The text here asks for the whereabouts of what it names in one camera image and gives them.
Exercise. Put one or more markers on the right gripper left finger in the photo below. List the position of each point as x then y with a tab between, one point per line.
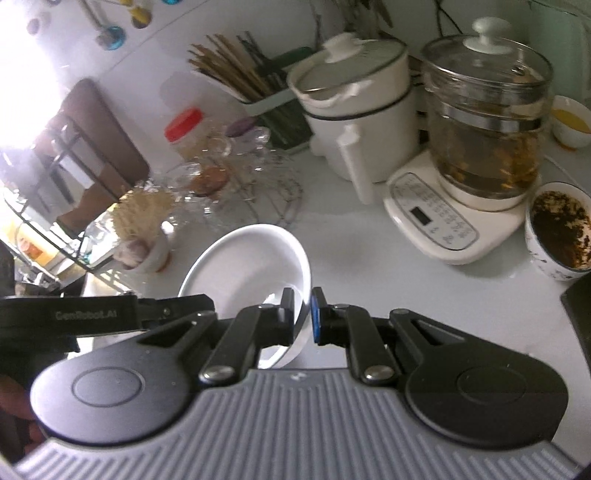
254	328

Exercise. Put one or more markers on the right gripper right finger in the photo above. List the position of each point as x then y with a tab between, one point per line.
354	330

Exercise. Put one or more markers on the white plastic bowl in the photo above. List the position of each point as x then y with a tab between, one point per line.
253	265

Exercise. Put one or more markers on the person's left hand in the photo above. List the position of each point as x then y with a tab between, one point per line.
20	432

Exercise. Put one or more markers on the white bowl with garlic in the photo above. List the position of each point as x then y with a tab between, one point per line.
142	257

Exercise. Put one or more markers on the black dish rack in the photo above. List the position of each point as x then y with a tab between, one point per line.
38	185

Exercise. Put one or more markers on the dried noodle bundle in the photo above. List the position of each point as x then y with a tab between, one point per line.
140	213

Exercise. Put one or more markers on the dark wooden cutting board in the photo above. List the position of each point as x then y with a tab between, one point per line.
104	147

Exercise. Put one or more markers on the red lid glass jar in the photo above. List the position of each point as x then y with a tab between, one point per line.
188	132

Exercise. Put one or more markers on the white electric cooking pot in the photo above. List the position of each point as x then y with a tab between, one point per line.
358	100

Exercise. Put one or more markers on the cup with tea leaves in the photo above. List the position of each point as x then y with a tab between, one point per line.
557	231

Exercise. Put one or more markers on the green chopstick holder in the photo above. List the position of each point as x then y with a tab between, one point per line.
239	68

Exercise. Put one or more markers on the glass kettle on base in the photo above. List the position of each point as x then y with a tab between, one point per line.
488	100

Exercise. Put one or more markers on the small cup orange liquid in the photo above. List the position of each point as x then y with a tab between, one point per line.
570	123

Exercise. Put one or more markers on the wire rack with glasses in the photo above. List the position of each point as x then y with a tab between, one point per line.
236	178

